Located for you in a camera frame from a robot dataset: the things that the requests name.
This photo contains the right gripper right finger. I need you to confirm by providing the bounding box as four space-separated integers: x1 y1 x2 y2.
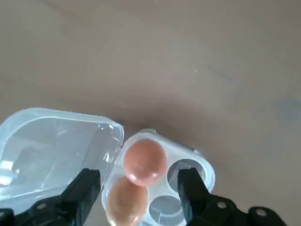
177 167 289 226

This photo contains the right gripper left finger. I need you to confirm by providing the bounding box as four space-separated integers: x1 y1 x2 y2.
0 167 102 226

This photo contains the brown egg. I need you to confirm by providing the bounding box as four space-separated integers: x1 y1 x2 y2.
123 138 168 188
105 176 149 226

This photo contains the transparent four-slot egg tray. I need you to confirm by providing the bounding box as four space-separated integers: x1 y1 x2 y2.
0 107 216 226

